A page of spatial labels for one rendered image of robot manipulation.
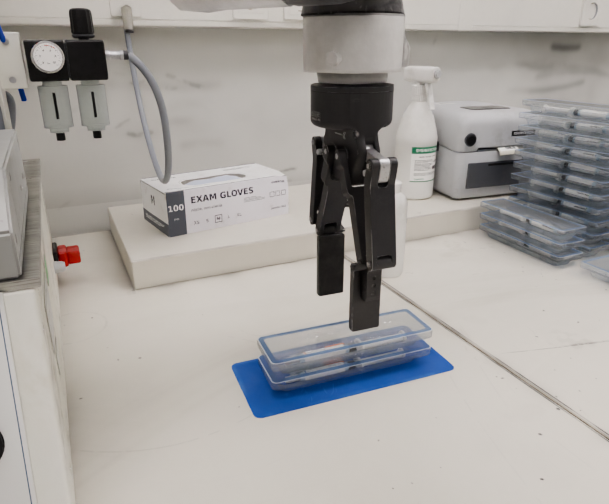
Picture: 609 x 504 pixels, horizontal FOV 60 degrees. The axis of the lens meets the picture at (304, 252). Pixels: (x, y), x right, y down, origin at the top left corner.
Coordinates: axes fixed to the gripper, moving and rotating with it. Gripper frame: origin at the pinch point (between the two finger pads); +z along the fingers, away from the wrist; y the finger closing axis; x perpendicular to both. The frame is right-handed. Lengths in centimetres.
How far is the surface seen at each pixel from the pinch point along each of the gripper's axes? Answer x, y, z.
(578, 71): 102, -70, -16
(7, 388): -30.0, 9.9, -1.9
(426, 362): 8.9, 2.7, 9.8
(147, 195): -15.7, -44.9, 0.2
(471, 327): 18.6, -2.1, 9.9
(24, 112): -33, -60, -13
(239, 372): -11.2, -2.9, 9.7
